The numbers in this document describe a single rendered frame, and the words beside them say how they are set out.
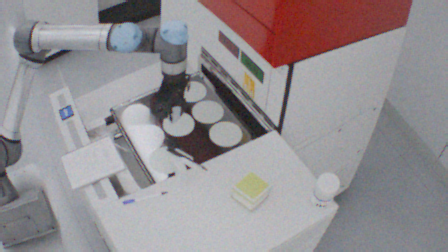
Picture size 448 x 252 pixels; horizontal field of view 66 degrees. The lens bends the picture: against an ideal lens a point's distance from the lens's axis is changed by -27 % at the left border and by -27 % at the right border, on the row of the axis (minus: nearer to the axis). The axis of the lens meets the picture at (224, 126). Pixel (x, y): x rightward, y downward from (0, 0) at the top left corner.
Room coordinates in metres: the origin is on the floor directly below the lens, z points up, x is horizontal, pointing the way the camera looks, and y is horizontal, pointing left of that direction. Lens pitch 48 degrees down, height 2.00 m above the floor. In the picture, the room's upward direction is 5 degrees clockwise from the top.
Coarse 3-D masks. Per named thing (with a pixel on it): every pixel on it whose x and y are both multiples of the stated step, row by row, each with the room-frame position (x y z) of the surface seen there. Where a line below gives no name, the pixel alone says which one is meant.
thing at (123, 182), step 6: (102, 132) 0.93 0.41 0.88; (90, 138) 0.90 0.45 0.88; (96, 138) 0.90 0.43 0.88; (114, 174) 0.76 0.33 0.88; (120, 174) 0.77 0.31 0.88; (126, 174) 0.77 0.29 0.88; (114, 180) 0.74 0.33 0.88; (120, 180) 0.75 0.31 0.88; (126, 180) 0.75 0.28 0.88; (132, 180) 0.75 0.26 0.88; (114, 186) 0.72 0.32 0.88; (120, 186) 0.72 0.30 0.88; (126, 186) 0.73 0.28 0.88; (132, 186) 0.73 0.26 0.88; (120, 192) 0.70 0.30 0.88; (126, 192) 0.70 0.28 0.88
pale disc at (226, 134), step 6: (216, 126) 0.98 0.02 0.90; (222, 126) 0.99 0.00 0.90; (228, 126) 0.99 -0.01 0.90; (234, 126) 0.99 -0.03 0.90; (210, 132) 0.96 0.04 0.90; (216, 132) 0.96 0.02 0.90; (222, 132) 0.96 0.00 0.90; (228, 132) 0.96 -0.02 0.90; (234, 132) 0.97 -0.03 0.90; (240, 132) 0.97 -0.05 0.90; (210, 138) 0.93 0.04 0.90; (216, 138) 0.94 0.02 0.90; (222, 138) 0.94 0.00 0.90; (228, 138) 0.94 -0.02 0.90; (234, 138) 0.94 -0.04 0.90; (240, 138) 0.94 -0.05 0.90; (222, 144) 0.91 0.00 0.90; (228, 144) 0.92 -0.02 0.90; (234, 144) 0.92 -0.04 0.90
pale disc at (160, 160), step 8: (152, 152) 0.86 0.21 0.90; (160, 152) 0.86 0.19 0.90; (168, 152) 0.86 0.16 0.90; (152, 160) 0.83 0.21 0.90; (160, 160) 0.83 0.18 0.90; (168, 160) 0.83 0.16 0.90; (176, 160) 0.84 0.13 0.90; (152, 168) 0.80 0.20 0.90; (160, 168) 0.80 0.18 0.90; (168, 168) 0.80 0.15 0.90
